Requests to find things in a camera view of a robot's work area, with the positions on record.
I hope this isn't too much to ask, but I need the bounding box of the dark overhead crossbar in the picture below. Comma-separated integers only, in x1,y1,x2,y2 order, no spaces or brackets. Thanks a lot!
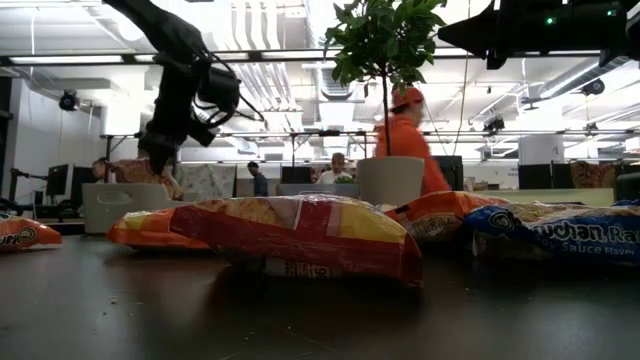
0,47,640,67

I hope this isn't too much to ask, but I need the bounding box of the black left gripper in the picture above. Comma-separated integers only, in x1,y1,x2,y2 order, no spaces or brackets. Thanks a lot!
138,63,202,177

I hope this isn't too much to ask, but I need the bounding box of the black chair back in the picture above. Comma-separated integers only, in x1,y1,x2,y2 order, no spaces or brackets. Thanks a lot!
615,172,640,202

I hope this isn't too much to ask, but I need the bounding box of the white patterned panel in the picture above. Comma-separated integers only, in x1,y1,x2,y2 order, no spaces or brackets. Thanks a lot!
178,163,238,202

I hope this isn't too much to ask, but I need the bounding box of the black left camera cable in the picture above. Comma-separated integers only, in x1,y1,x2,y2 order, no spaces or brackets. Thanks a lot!
192,49,266,132

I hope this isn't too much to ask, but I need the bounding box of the red Maruchan noodle pack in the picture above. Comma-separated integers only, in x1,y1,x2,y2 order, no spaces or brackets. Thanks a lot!
168,193,425,287
106,157,185,202

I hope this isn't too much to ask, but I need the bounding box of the light grey plastic bin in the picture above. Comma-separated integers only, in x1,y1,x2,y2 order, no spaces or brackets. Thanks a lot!
81,182,189,235

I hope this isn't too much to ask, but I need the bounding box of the green leafy plant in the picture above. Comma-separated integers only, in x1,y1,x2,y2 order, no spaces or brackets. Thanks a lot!
323,0,449,157

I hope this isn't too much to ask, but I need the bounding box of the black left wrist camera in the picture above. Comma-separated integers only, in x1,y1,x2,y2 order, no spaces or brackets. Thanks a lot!
186,116,220,149

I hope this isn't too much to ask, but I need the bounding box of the white cylindrical column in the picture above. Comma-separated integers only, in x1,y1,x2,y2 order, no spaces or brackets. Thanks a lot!
518,134,566,165

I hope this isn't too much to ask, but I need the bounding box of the black computer monitor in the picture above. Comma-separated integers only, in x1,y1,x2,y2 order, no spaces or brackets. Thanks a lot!
432,155,465,192
280,165,314,185
518,163,575,190
69,166,97,204
45,163,71,197

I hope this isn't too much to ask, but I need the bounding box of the yellow-green plastic bin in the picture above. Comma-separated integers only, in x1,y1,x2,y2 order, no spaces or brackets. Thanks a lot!
472,188,616,207

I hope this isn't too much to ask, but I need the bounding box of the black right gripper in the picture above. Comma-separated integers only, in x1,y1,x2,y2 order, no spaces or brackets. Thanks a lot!
437,0,629,72

